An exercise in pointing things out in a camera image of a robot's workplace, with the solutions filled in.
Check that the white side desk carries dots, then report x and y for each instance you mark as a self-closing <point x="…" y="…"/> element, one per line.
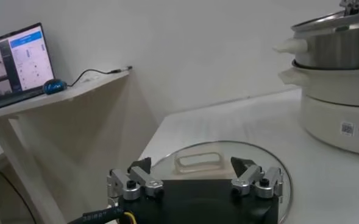
<point x="54" y="128"/>

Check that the open laptop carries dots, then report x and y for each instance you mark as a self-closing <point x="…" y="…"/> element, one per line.
<point x="20" y="64"/>

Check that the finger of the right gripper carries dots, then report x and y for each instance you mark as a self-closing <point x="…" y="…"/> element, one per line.
<point x="350" y="6"/>

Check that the white electric cooker base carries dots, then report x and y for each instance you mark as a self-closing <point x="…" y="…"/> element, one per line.
<point x="328" y="109"/>

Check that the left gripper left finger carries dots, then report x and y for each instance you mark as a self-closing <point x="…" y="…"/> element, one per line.
<point x="130" y="185"/>

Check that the perforated steel steamer basket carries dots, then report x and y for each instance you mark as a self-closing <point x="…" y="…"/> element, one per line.
<point x="334" y="48"/>

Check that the glass pot lid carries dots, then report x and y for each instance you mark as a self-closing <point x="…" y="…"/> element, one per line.
<point x="197" y="152"/>

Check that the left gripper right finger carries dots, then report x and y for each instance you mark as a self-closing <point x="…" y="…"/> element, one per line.
<point x="258" y="182"/>

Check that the blue computer mouse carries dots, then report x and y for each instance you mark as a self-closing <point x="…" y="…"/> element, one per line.
<point x="55" y="86"/>

